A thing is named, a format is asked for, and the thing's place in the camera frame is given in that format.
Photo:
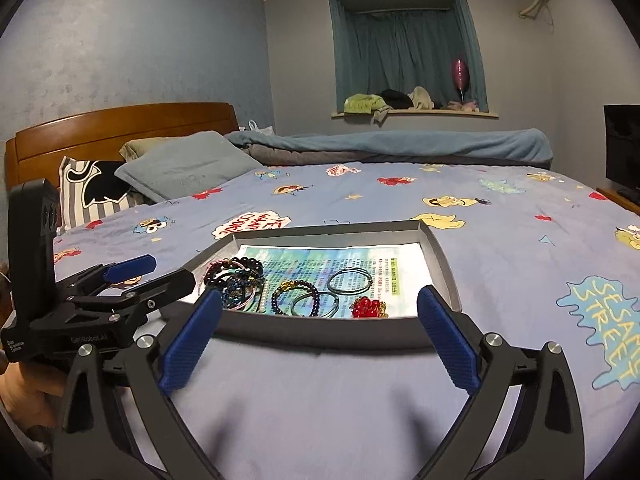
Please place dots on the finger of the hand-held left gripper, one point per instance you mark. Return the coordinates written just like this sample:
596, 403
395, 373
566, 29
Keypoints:
130, 266
170, 284

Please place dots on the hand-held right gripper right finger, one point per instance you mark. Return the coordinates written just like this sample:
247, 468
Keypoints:
447, 340

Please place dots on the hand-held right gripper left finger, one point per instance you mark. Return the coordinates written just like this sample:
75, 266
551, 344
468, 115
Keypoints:
192, 335

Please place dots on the grey cardboard tray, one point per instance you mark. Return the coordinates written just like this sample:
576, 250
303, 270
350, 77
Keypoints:
325, 335

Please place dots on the silver bangle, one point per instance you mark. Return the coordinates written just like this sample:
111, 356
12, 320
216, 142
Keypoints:
331, 282

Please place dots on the person's left hand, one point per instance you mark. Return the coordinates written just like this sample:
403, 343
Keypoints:
30, 390

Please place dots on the striped pillow with black print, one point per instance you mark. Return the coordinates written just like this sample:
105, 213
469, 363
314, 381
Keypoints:
100, 190

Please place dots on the blue cartoon printed bed sheet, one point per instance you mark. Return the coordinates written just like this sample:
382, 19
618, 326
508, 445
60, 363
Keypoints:
500, 270

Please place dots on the blue-grey pillow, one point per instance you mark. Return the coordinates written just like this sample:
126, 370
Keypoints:
185, 165

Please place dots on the olive pillow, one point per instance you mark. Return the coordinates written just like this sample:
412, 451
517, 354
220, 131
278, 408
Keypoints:
140, 147

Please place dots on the wooden headboard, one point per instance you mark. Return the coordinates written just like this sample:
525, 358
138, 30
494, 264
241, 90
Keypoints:
100, 130

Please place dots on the blue-green printed paper sheet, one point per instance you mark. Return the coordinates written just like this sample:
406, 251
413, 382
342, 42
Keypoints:
310, 260

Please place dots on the white plastic bag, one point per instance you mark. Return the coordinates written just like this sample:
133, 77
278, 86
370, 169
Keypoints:
260, 127

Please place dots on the grey blanket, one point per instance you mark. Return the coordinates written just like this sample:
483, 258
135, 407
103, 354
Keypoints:
300, 155

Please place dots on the blue blanket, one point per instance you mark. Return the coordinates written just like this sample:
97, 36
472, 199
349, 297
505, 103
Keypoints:
400, 145

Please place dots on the wooden stand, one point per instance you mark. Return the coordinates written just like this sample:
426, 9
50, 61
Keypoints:
615, 200

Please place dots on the grey cloth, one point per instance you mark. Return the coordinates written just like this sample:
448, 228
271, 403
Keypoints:
381, 116

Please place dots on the pink cloth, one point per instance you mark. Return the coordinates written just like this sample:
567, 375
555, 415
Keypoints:
462, 106

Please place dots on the beige cloth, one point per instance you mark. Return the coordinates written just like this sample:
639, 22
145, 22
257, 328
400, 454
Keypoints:
420, 97

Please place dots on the black cloth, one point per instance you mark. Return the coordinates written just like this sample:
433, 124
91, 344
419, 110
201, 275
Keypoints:
397, 97

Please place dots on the green cloth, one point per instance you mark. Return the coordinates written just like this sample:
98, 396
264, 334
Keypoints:
360, 102

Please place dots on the black monitor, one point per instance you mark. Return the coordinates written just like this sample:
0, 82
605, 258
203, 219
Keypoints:
622, 150

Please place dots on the pink balloon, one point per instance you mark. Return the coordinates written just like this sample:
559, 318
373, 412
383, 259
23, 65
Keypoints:
460, 72

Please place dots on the teal curtain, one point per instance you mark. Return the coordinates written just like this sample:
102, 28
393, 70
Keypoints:
400, 45

